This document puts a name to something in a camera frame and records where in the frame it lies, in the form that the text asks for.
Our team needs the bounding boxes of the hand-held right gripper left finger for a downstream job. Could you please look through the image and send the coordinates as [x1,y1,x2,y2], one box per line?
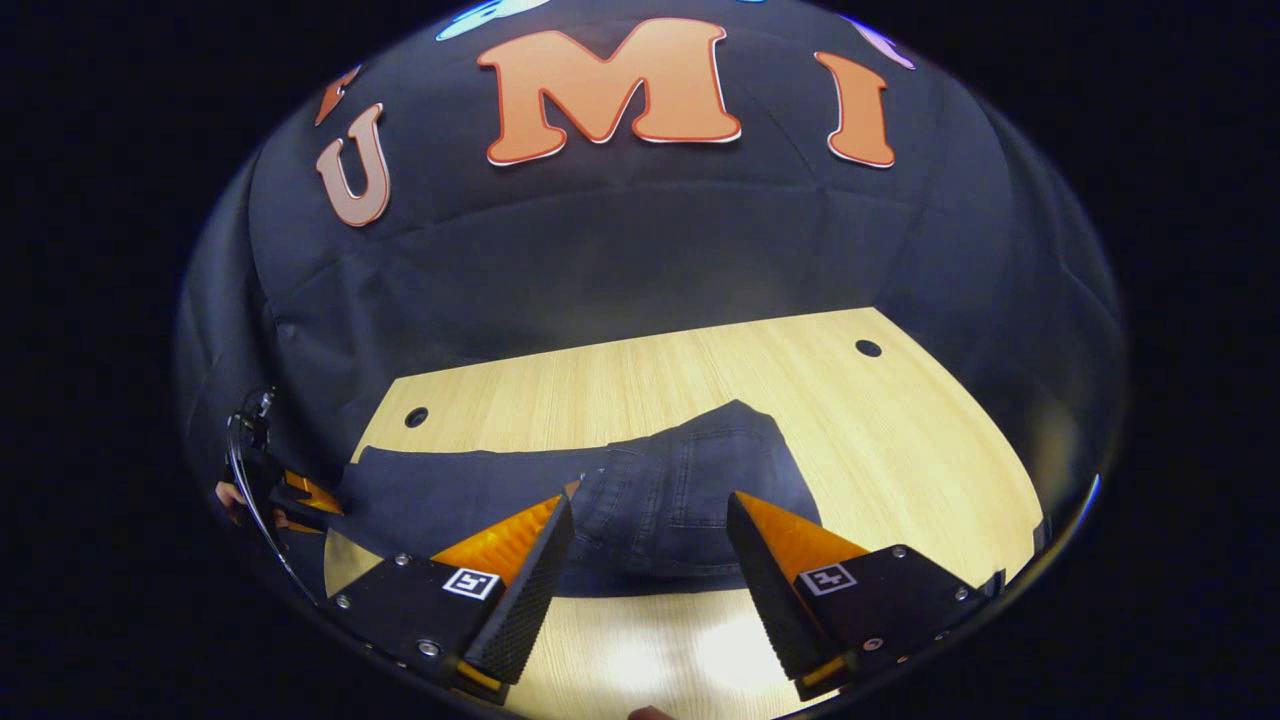
[323,492,578,706]

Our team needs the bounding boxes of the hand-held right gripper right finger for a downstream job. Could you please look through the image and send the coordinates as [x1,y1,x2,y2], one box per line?
[726,490,1006,703]

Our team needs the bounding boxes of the dark grey jeans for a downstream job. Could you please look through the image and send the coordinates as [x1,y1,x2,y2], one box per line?
[320,400,826,601]

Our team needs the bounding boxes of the black backdrop cloth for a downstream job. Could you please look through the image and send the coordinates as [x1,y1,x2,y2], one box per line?
[172,0,1126,561]

